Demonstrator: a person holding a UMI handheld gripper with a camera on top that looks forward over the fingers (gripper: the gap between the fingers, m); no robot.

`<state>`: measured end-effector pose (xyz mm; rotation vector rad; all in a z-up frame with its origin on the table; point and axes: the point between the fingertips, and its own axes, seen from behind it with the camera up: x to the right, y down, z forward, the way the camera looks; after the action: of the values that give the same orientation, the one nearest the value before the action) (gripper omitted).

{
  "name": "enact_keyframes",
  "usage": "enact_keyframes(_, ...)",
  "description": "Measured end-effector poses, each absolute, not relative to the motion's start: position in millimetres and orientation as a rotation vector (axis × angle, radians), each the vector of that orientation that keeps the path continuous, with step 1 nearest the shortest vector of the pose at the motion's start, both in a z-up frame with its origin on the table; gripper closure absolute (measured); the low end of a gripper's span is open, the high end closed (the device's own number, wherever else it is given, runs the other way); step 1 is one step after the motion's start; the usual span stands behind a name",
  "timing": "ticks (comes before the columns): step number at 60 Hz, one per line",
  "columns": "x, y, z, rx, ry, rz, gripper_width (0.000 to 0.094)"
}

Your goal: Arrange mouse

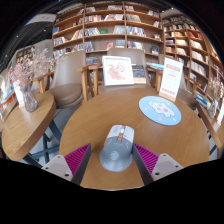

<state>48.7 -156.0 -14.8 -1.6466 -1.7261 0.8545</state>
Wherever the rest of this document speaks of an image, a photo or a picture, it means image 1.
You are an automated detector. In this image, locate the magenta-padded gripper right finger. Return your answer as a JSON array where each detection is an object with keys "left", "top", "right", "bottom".
[{"left": 131, "top": 143, "right": 184, "bottom": 186}]

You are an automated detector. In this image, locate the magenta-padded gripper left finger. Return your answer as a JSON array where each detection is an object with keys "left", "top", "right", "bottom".
[{"left": 40, "top": 143, "right": 92, "bottom": 186}]

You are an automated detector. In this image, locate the grey computer mouse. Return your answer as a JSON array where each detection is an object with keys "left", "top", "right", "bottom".
[{"left": 98, "top": 124, "right": 136, "bottom": 173}]

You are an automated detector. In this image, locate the round light blue mouse pad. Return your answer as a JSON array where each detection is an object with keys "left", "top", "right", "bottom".
[{"left": 138, "top": 95, "right": 182, "bottom": 127}]

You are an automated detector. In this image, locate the round wooden side table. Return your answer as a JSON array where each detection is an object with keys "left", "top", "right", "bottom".
[
  {"left": 0, "top": 91, "right": 64, "bottom": 166},
  {"left": 196, "top": 101, "right": 224, "bottom": 158}
]

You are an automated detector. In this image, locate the brown leather wooden armchair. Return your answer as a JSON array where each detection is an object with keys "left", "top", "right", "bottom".
[
  {"left": 151, "top": 54, "right": 201, "bottom": 111},
  {"left": 88, "top": 47, "right": 158, "bottom": 96},
  {"left": 33, "top": 49, "right": 98, "bottom": 109}
]

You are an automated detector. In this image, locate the glass vase with pink blossoms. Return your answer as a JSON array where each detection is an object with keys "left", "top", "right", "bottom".
[{"left": 11, "top": 46, "right": 59, "bottom": 113}]

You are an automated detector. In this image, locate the stack of books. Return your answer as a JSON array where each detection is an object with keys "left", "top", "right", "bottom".
[{"left": 193, "top": 93, "right": 212, "bottom": 111}]

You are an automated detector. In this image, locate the glass vase with dried flowers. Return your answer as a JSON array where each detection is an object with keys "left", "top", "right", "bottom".
[{"left": 207, "top": 63, "right": 224, "bottom": 120}]

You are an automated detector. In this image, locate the small white table sign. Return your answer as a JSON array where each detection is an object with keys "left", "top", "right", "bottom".
[
  {"left": 216, "top": 99, "right": 224, "bottom": 126},
  {"left": 13, "top": 79, "right": 26, "bottom": 108}
]

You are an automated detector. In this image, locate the white red sign wooden base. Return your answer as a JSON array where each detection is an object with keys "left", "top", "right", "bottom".
[{"left": 158, "top": 57, "right": 185, "bottom": 103}]

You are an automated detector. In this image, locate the dark blue book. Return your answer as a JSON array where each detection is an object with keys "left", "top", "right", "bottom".
[{"left": 131, "top": 64, "right": 148, "bottom": 85}]

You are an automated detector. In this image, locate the white framed floral picture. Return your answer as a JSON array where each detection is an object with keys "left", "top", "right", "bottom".
[{"left": 101, "top": 55, "right": 135, "bottom": 87}]

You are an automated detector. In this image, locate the small distant wooden bookshelf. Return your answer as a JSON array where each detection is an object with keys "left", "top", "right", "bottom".
[{"left": 14, "top": 46, "right": 36, "bottom": 68}]

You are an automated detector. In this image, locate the curved wooden bookshelf with books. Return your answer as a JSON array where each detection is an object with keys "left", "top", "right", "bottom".
[{"left": 161, "top": 13, "right": 224, "bottom": 101}]

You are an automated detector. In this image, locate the wide wooden bookshelf with books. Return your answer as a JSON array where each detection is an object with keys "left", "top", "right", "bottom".
[{"left": 51, "top": 1, "right": 166, "bottom": 66}]

